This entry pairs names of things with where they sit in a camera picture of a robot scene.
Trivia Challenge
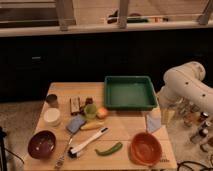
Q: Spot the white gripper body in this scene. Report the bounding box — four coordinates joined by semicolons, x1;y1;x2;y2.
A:
158;96;180;125

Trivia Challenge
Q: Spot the green pepper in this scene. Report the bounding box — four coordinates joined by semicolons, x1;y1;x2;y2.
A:
95;142;123;156

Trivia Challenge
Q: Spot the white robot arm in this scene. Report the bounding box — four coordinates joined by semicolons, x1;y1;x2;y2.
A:
158;61;213;116

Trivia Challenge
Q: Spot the green plastic tray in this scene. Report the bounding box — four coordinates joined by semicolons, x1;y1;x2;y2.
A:
104;76;157;111

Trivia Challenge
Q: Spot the light blue cloth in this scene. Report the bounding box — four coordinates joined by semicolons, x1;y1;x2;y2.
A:
146;115;162;133

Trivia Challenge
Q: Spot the spice bottles cluster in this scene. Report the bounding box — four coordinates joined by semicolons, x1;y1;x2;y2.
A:
177;99;211;144

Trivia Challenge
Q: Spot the orange bowl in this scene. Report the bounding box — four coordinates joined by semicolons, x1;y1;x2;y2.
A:
129;132;162;166

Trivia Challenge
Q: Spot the red yellow apple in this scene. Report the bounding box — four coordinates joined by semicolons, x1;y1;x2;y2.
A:
97;107;109;119

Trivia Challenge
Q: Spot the small green cup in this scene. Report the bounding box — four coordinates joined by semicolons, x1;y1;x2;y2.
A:
84;104;97;119

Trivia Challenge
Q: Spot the small dark red item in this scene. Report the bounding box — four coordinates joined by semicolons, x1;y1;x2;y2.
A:
85;97;93;105

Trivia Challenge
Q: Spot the yellow corn cob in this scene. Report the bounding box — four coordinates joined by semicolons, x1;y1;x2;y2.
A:
80;121;104;130

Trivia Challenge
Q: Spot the blue sponge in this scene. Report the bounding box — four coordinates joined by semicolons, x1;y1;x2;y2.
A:
67;115;86;134

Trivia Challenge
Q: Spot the brown chocolate bar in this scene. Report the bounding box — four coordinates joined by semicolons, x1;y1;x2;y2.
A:
70;97;80;115

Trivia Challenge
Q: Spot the white black brush tool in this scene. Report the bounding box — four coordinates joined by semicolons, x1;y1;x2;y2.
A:
68;127;108;158

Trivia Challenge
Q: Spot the small metal cup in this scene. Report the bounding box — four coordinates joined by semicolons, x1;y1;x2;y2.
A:
45;94;59;108

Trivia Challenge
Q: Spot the white round lid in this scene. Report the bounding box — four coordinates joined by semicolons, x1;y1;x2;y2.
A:
43;108;61;126

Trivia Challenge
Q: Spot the silver fork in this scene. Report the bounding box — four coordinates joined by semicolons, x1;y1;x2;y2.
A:
54;134;73;170

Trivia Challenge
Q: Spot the dark purple bowl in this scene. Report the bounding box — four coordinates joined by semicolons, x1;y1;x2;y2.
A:
28;130;56;159

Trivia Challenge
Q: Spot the black cable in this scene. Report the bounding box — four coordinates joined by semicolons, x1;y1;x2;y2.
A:
176;160;213;171

